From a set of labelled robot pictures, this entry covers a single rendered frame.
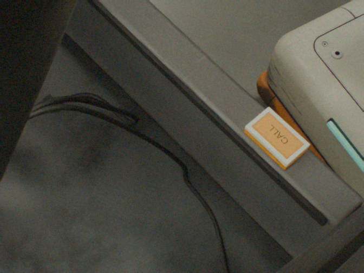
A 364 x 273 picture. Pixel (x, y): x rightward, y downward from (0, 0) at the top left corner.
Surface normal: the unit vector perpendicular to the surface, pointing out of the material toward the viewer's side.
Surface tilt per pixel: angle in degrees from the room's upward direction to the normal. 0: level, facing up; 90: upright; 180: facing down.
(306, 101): 90
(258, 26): 0
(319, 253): 43
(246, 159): 90
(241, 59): 0
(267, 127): 0
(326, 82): 17
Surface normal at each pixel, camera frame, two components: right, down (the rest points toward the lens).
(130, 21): 0.07, -0.45
